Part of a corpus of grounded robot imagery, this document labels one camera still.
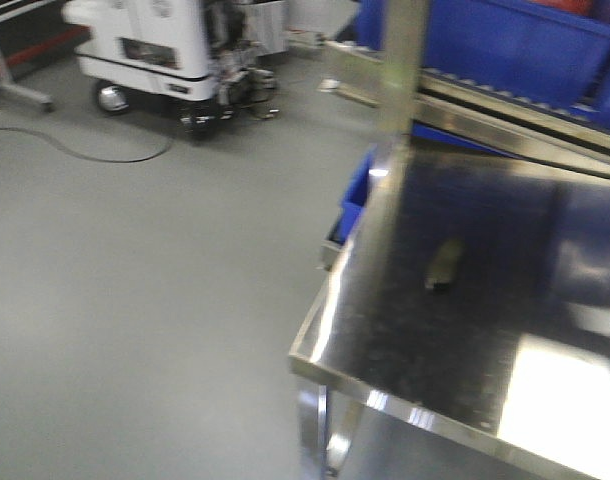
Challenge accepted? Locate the steel rack post left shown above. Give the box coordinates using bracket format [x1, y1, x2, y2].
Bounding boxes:
[377, 0, 432, 141]

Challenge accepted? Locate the small blue bin under table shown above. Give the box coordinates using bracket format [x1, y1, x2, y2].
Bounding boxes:
[328, 147, 376, 245]

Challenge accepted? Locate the steel roller conveyor shelf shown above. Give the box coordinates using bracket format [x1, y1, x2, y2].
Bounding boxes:
[320, 41, 610, 178]

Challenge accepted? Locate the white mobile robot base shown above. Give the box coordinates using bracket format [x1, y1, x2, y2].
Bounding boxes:
[62, 1, 278, 137]

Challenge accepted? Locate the black floor cable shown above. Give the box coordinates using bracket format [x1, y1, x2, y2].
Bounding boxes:
[0, 127, 174, 164]

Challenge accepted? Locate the grey brake pad left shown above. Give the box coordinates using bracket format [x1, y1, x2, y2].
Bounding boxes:
[424, 238, 465, 292]

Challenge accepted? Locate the large blue bin left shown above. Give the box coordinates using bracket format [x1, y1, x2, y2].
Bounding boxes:
[354, 0, 610, 109]

